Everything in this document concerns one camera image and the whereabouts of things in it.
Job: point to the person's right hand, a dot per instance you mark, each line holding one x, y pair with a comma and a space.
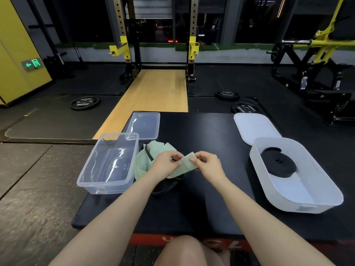
212, 167

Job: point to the person's left hand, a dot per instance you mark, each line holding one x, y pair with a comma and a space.
163, 166

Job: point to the thin black resistance band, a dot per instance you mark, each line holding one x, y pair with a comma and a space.
166, 186

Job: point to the wide black resistance band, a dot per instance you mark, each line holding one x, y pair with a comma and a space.
277, 163

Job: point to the clear plastic container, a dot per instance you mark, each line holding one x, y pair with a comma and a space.
91, 177

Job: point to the white plastic bin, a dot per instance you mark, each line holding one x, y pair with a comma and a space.
305, 191

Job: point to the person's left forearm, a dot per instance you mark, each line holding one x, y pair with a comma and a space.
111, 218

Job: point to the person's right forearm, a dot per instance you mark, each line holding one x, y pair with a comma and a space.
263, 224

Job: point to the person's left leg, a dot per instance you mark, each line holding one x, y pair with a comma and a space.
183, 252

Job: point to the black plyo platform red side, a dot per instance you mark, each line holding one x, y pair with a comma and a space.
208, 130

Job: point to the clear plastic lid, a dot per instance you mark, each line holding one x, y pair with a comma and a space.
144, 124

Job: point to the white plastic lid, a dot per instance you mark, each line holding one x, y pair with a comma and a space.
252, 127

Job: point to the black weight plate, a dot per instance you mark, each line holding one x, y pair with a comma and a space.
245, 108
85, 103
227, 96

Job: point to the wooden lifting platform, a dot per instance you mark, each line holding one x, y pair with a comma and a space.
155, 91

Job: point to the black upright bar holder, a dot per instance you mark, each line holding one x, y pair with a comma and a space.
79, 56

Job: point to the yellow black squat rack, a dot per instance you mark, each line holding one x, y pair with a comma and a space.
193, 19

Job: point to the grey window blind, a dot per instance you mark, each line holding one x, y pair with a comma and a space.
152, 8

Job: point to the green exit sign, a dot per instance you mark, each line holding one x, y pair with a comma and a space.
32, 63

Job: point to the yellow black exercise machine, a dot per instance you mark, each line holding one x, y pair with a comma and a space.
327, 42

